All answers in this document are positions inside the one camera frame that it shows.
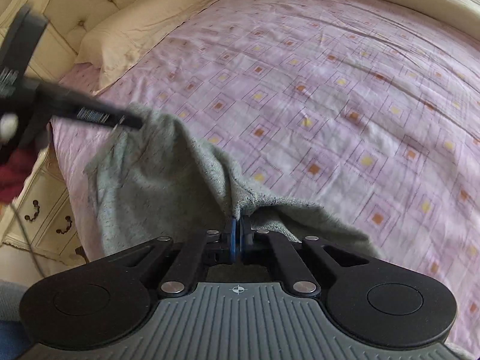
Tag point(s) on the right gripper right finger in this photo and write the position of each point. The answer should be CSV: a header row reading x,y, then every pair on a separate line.
x,y
247,244

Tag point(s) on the cream nightstand with handles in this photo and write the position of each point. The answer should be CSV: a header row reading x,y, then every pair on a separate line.
x,y
43,220

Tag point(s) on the cream pillow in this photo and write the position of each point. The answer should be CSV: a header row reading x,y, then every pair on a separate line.
x,y
119,42

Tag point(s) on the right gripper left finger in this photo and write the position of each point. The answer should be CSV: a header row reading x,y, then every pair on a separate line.
x,y
230,240

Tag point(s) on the purple patterned bed sheet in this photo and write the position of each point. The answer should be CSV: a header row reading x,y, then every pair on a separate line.
x,y
367,108

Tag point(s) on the grey heathered pants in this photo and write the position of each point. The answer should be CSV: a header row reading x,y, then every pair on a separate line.
x,y
163,181

